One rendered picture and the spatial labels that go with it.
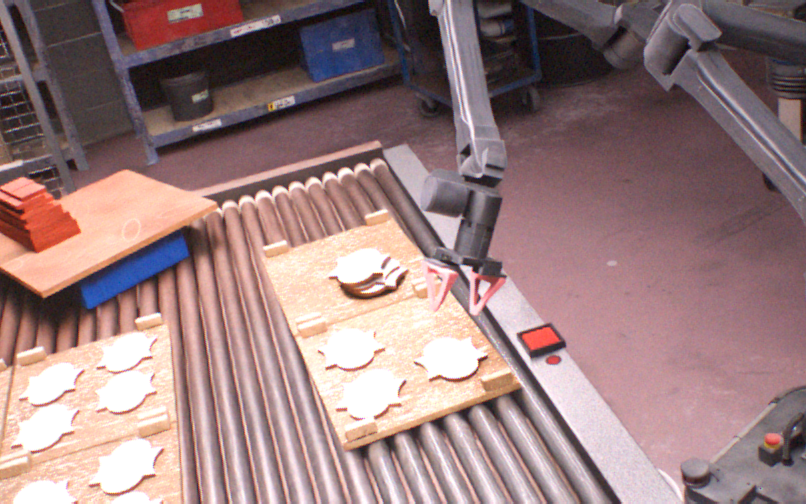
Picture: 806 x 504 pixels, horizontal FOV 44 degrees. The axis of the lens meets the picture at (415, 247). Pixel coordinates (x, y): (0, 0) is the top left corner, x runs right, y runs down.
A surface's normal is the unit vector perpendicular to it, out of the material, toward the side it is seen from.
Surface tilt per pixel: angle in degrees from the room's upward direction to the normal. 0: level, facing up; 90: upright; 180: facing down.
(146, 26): 90
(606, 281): 0
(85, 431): 0
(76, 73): 90
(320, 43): 90
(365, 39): 90
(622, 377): 0
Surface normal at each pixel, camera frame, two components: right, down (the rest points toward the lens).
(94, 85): 0.36, 0.38
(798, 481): -0.18, -0.87
